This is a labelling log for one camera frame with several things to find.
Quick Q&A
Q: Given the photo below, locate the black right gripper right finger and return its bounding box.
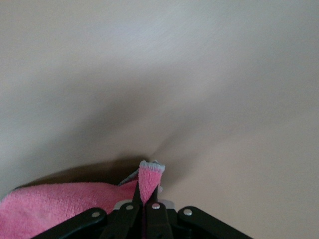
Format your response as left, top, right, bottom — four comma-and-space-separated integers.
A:
144, 186, 252, 239

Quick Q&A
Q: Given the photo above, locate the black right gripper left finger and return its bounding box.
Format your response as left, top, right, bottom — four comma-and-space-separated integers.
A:
31, 179, 147, 239

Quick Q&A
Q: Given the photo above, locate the pink microfibre cloth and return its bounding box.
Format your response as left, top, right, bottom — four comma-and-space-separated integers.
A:
0, 159, 166, 239

